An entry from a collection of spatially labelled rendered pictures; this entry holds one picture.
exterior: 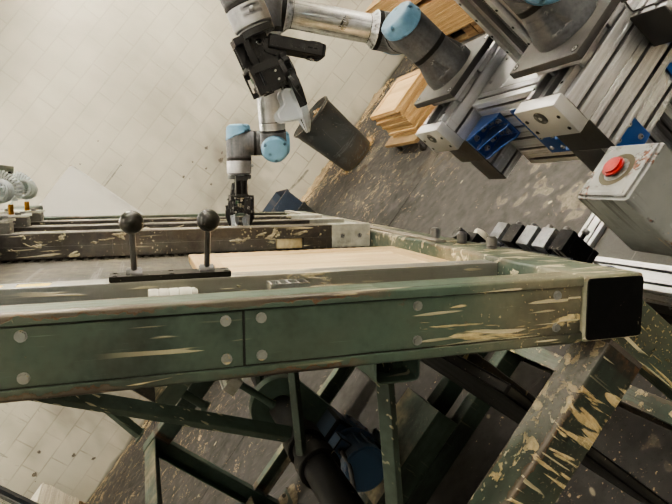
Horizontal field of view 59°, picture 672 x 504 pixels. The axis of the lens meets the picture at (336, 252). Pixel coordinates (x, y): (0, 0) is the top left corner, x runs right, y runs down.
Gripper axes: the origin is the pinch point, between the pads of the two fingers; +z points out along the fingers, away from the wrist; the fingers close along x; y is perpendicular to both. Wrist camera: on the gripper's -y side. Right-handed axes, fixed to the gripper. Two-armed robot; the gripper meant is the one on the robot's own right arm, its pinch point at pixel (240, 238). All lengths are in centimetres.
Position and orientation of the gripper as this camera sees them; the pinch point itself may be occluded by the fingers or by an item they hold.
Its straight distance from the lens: 191.7
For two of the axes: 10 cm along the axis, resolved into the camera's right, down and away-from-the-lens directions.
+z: 0.1, 9.9, 1.2
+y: 2.9, 1.1, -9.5
